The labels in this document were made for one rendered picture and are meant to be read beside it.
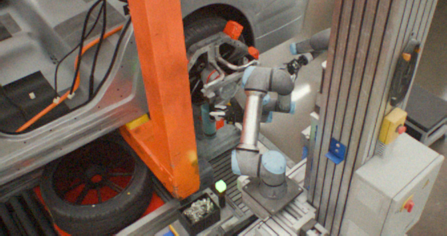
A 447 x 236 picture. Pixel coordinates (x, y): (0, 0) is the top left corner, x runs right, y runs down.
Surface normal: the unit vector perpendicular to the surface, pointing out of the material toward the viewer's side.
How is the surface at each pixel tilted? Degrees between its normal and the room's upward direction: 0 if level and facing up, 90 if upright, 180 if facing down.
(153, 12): 90
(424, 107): 0
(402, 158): 0
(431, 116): 0
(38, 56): 54
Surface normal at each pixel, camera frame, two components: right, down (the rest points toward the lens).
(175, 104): 0.60, 0.54
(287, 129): -0.04, -0.72
